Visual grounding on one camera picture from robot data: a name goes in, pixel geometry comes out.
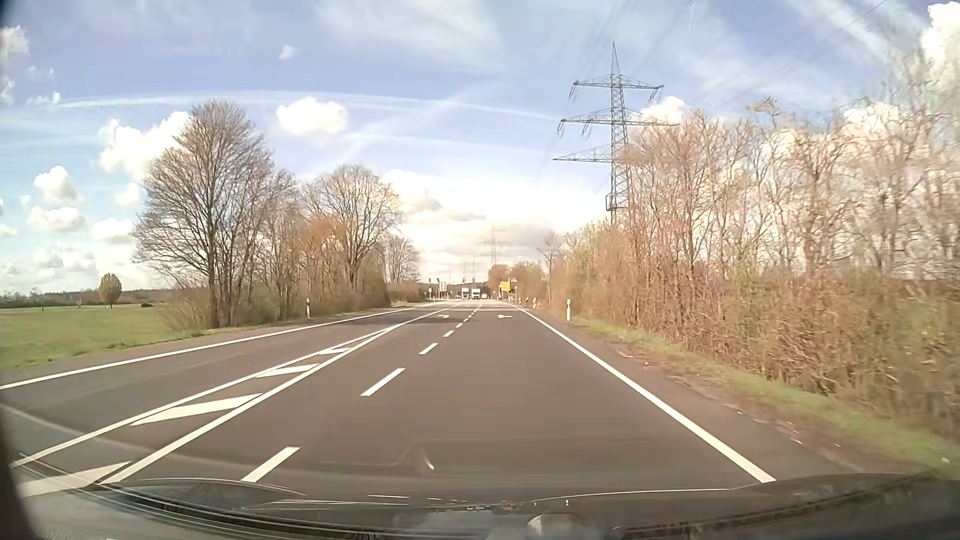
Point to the green grass field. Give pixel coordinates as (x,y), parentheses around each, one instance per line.
(67,330)

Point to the grey asphalt road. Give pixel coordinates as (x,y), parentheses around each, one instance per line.
(480,405)

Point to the small steel lattice pylon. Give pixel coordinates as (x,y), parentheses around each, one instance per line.
(493,247)

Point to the small round tree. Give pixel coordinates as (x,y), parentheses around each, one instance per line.
(110,288)

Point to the row of bare trees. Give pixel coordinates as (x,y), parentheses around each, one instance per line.
(225,225)

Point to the row of bare bushes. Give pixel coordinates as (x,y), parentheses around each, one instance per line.
(787,262)

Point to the car's own bonnet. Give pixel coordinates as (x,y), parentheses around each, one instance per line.
(480,510)

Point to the yellow road sign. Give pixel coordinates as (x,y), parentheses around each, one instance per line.
(505,286)

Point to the grass verge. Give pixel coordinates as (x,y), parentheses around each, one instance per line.
(795,401)

